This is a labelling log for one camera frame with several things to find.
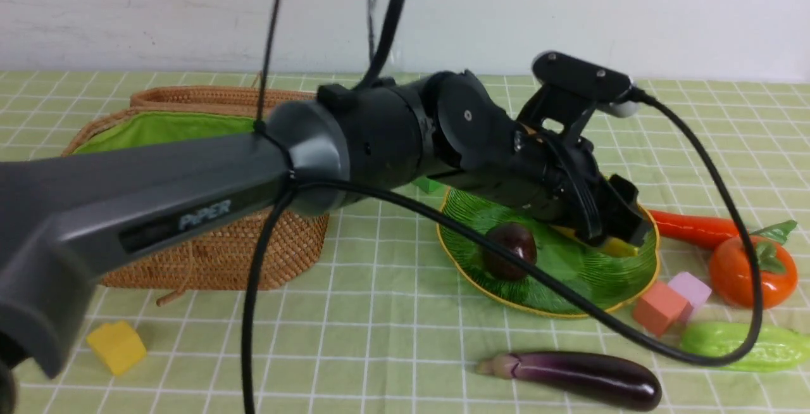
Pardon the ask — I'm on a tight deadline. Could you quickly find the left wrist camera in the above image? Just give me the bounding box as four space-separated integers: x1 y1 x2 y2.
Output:
532 50 639 118

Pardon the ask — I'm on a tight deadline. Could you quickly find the orange red carrot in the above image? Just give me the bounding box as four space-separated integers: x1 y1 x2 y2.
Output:
645 210 798 251

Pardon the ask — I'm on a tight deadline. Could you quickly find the yellow foam block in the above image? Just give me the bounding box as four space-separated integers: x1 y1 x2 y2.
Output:
85 321 147 377

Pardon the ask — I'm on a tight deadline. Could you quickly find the orange persimmon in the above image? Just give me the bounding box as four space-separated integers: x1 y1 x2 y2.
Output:
708 235 799 310

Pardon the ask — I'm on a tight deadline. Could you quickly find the green bitter gourd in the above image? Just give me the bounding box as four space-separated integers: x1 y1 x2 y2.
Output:
680 321 810 373

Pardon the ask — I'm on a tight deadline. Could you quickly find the green checkered tablecloth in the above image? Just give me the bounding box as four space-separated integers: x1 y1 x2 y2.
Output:
2 71 809 413

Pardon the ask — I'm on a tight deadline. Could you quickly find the green foam cube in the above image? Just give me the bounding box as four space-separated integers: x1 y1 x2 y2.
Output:
411 177 446 194

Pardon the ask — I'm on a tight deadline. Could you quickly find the purple eggplant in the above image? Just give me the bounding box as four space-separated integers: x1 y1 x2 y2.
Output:
475 350 663 412

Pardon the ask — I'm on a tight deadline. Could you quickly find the woven wicker basket green lining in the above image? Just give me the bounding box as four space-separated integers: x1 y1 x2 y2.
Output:
63 105 329 306

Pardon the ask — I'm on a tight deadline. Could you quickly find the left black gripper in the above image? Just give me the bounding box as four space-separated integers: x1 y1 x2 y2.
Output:
437 123 652 247

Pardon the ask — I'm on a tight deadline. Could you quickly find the lilac foam cube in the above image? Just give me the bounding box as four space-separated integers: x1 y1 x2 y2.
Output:
668 272 712 323

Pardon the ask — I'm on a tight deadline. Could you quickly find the salmon pink foam cube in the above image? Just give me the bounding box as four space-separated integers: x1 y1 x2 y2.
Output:
632 281 692 338

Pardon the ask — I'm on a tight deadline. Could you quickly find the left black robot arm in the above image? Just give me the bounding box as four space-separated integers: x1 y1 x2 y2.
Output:
1 72 652 377

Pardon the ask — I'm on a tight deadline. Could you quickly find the yellow banana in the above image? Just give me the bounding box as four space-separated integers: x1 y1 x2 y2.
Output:
551 225 639 258

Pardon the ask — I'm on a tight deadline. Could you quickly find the woven wicker basket lid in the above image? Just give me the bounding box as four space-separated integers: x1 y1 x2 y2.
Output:
130 72 317 117

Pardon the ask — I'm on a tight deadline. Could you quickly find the green leaf-shaped glass plate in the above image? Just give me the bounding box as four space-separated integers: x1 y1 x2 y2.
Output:
437 188 661 318

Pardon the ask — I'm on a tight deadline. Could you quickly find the dark purple mangosteen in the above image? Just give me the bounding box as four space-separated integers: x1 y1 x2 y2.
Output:
482 222 537 282

